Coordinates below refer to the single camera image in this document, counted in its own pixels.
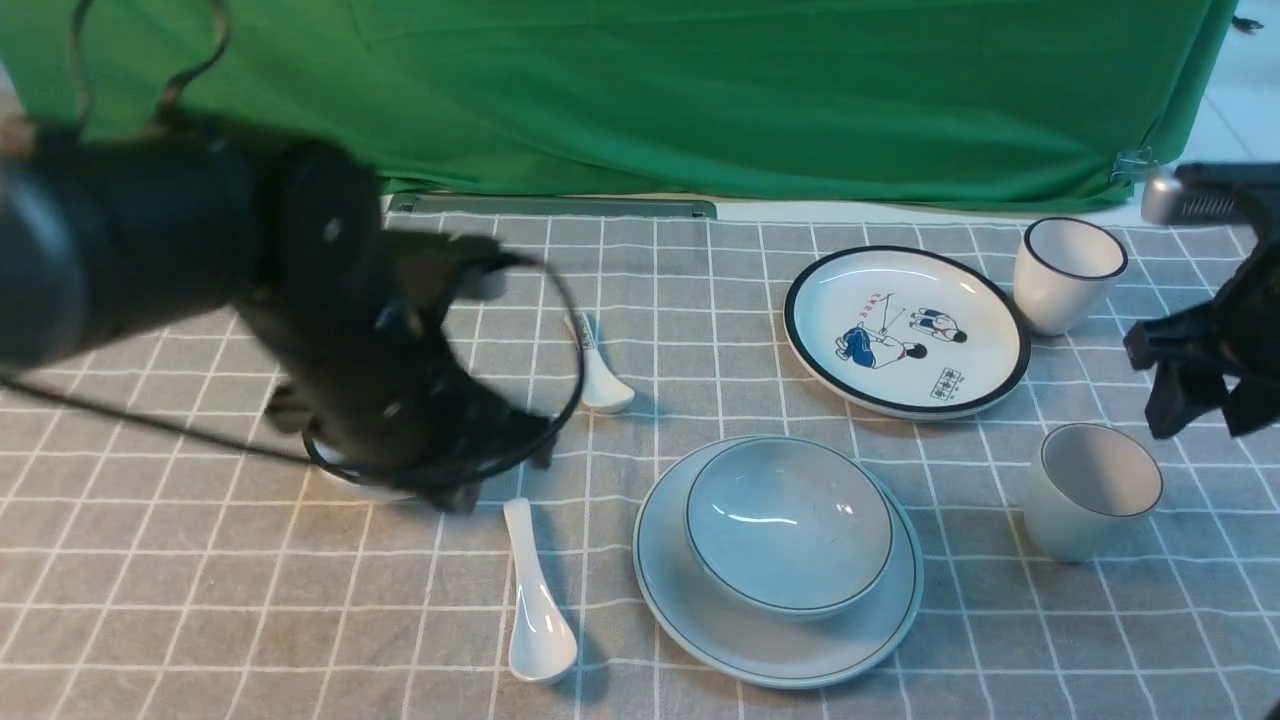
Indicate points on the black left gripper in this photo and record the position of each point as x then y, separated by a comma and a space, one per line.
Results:
354, 314

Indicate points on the metal clamp on cloth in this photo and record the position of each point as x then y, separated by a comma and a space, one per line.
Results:
1134, 166

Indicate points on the pale blue bowl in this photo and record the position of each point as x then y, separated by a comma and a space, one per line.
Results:
789, 527

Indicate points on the white bowl black rim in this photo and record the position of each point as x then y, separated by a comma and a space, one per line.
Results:
345, 482

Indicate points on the pale blue plate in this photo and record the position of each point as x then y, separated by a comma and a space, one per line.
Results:
754, 647

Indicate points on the pale green cup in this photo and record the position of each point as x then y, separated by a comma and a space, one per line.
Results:
1089, 485

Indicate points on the white cup black rim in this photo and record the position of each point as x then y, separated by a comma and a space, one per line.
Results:
1064, 268

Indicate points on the patterned white ceramic spoon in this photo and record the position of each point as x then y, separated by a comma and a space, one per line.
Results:
603, 391

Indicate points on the green backdrop cloth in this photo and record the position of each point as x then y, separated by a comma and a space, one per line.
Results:
968, 105

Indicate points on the illustrated plate black rim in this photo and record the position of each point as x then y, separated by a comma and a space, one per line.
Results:
906, 333

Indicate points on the plain white ceramic spoon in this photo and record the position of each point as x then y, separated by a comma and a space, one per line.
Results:
542, 646

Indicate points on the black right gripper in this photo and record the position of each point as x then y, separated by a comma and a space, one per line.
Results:
1222, 355

